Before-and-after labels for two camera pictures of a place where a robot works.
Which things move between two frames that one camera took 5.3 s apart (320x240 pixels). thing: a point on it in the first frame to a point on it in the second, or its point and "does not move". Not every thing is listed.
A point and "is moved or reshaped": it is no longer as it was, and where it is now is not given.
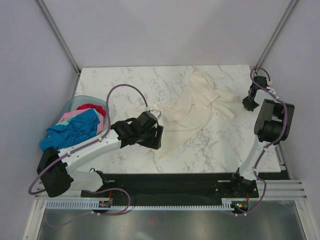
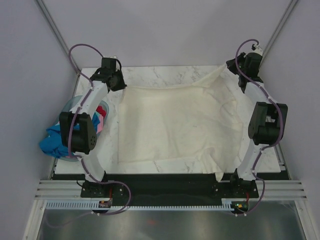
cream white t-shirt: (185, 118) is moved or reshaped
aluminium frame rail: (285, 189) does not move
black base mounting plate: (172, 187) does not move
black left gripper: (155, 142) to (122, 85)
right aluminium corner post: (276, 34) does not move
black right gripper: (247, 105) to (231, 64)
